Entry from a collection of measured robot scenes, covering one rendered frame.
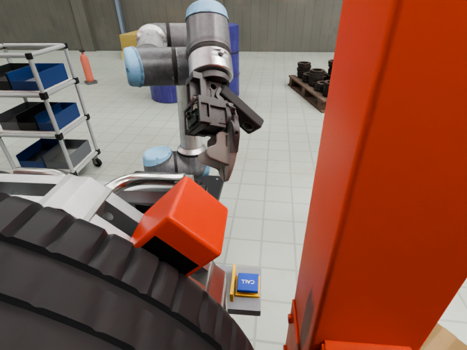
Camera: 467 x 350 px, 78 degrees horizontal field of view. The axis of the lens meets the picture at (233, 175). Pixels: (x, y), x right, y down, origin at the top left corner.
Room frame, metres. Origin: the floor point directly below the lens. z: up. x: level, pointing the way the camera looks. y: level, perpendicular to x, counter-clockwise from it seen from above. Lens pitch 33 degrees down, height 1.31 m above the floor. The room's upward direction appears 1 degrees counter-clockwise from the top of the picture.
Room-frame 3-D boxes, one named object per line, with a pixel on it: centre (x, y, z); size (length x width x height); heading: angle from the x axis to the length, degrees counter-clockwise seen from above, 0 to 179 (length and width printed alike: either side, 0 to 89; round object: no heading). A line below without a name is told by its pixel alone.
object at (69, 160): (2.07, 1.44, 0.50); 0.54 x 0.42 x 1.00; 84
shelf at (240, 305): (0.63, 0.13, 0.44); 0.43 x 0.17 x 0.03; 84
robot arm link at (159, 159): (1.30, 0.38, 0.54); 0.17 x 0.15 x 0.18; 102
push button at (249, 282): (0.62, -0.04, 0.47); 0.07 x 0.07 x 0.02; 84
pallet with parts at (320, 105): (4.07, -1.42, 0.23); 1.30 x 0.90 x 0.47; 7
